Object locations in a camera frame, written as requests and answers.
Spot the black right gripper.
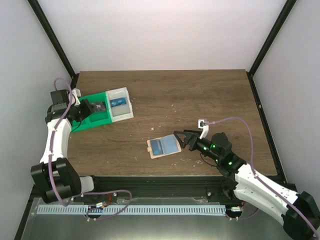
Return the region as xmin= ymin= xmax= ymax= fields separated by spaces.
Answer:
xmin=173 ymin=130 xmax=221 ymax=163

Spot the dark card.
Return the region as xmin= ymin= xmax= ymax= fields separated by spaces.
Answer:
xmin=91 ymin=101 xmax=107 ymax=113

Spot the blue vip card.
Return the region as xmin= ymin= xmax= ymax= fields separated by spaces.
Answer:
xmin=150 ymin=138 xmax=164 ymax=156

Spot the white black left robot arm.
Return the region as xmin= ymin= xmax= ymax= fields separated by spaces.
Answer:
xmin=30 ymin=88 xmax=102 ymax=204

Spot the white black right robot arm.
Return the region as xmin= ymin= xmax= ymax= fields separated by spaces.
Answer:
xmin=173 ymin=130 xmax=320 ymax=240

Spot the blue credit card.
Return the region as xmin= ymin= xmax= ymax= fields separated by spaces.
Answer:
xmin=109 ymin=97 xmax=127 ymax=108

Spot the green plastic bin middle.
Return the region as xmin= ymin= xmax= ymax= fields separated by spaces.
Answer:
xmin=71 ymin=92 xmax=112 ymax=132

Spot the white plastic bin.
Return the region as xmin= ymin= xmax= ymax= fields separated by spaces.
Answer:
xmin=105 ymin=87 xmax=134 ymax=123

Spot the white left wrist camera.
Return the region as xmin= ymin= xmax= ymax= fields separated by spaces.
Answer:
xmin=71 ymin=88 xmax=81 ymax=106

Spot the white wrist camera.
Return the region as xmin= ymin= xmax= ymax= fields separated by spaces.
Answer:
xmin=198 ymin=119 xmax=209 ymax=139
xmin=71 ymin=88 xmax=81 ymax=106

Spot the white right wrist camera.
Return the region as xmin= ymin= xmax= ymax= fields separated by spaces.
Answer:
xmin=198 ymin=119 xmax=209 ymax=139

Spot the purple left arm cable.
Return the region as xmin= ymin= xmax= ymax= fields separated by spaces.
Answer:
xmin=47 ymin=77 xmax=133 ymax=222

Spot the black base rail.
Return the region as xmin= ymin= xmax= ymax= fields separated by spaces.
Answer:
xmin=93 ymin=176 xmax=241 ymax=205

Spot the black frame post left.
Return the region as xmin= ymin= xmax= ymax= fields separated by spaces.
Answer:
xmin=27 ymin=0 xmax=77 ymax=79

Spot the black frame post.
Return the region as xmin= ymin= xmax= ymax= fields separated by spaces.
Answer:
xmin=246 ymin=0 xmax=298 ymax=76
xmin=27 ymin=0 xmax=77 ymax=79

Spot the metal base plate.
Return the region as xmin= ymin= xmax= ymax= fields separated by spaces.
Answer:
xmin=16 ymin=198 xmax=288 ymax=240

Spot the light blue slotted cable duct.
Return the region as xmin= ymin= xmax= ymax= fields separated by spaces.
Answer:
xmin=36 ymin=204 xmax=226 ymax=216

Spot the black frame post right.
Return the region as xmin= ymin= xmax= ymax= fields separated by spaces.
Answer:
xmin=246 ymin=0 xmax=298 ymax=76

